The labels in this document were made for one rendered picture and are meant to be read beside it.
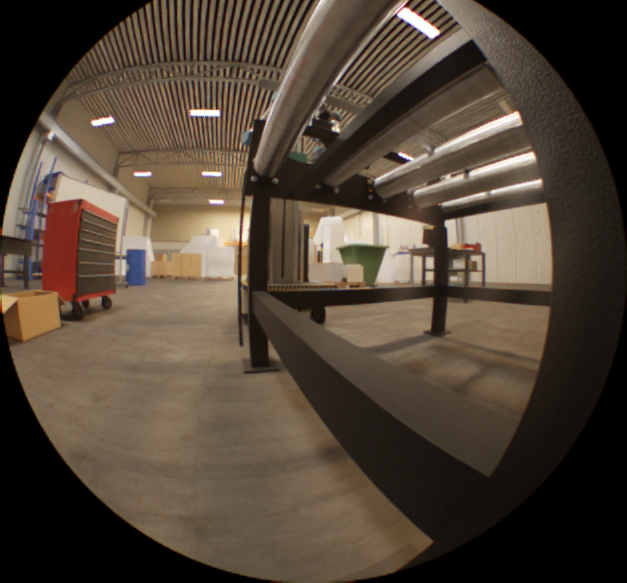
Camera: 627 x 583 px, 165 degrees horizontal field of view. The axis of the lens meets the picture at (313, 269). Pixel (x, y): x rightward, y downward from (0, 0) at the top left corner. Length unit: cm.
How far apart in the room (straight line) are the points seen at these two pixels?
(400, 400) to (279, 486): 39
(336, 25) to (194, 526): 84
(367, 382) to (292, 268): 173
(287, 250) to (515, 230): 1044
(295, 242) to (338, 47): 161
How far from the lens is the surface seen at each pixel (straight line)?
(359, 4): 41
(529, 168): 104
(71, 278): 201
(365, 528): 46
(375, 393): 16
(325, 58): 46
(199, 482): 53
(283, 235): 187
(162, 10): 947
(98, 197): 506
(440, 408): 15
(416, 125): 63
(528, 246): 1099
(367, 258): 368
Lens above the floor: 42
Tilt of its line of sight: level
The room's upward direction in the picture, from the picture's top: 1 degrees clockwise
